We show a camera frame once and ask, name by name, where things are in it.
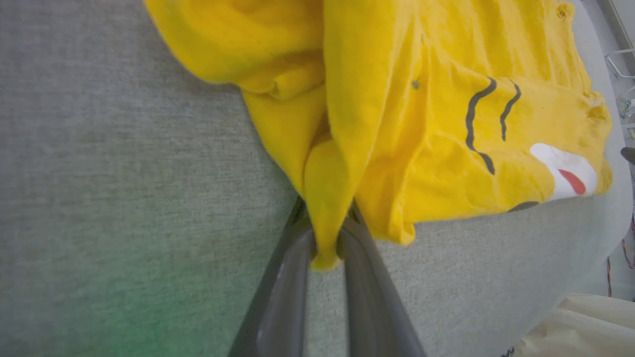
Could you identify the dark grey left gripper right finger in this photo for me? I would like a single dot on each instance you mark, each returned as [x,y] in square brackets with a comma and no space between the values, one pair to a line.
[372,312]

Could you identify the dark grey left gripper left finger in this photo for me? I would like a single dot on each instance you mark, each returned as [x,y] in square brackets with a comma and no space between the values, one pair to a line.
[278,317]

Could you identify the yellow printed T-shirt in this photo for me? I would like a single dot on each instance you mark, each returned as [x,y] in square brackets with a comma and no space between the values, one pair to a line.
[421,114]

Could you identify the grey fabric sofa cushion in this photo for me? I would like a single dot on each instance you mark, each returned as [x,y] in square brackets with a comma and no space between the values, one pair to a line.
[124,188]

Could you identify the cream fabric cover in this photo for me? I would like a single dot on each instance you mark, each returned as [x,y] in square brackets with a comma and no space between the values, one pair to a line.
[585,327]

